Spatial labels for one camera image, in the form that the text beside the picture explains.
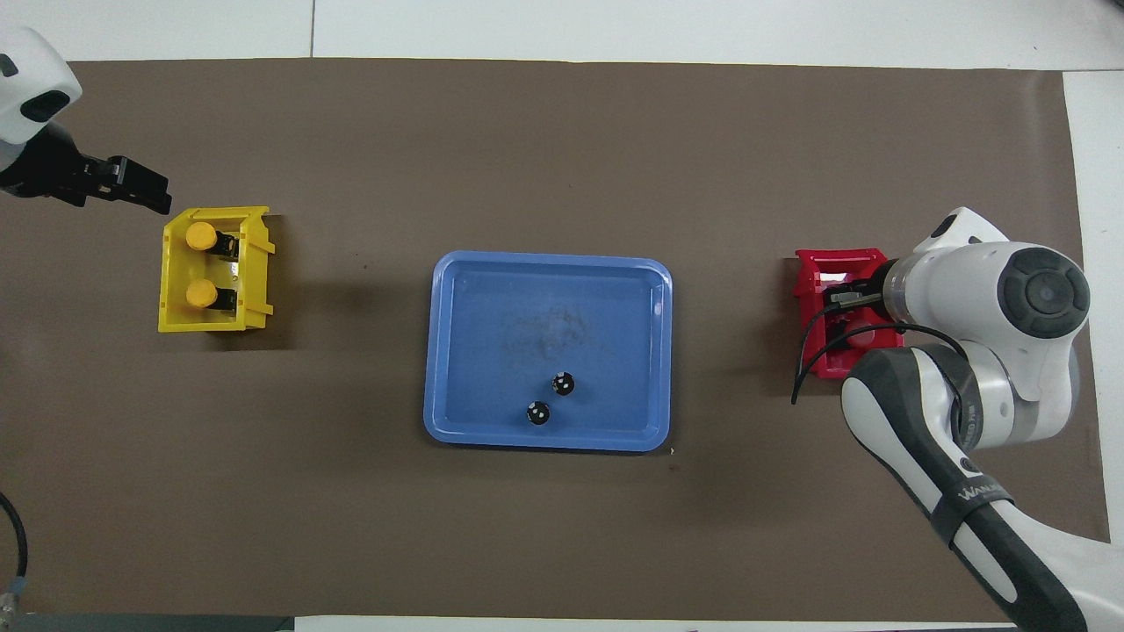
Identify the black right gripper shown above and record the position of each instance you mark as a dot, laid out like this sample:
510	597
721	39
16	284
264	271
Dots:
856	290

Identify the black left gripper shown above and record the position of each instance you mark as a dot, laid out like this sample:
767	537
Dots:
44	171

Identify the red push button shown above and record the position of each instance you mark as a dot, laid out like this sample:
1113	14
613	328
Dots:
859	335

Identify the yellow push button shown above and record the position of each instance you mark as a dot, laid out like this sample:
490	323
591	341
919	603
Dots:
201	236
201	294

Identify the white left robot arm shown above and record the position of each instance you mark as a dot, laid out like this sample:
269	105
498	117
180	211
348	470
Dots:
31	79

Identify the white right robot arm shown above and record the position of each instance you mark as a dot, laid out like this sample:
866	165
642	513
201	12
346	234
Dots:
983	298

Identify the red plastic bin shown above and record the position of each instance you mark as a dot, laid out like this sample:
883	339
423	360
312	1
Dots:
812	268

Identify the yellow plastic bin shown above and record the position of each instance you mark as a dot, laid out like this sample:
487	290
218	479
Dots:
171	263

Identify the black cylindrical capacitor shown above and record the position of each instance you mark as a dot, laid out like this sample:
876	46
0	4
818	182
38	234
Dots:
563	384
537	413

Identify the blue plastic tray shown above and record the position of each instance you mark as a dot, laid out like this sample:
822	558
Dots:
492	351

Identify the brown paper table mat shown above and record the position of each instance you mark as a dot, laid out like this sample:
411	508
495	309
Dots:
562	527

